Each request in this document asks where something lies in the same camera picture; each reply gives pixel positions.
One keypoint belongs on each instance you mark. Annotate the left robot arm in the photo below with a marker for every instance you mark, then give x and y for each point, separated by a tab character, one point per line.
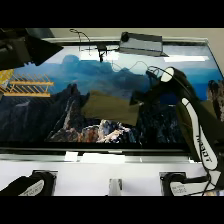
36	48

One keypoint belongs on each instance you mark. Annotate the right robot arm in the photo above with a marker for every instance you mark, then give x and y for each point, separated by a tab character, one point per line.
195	116

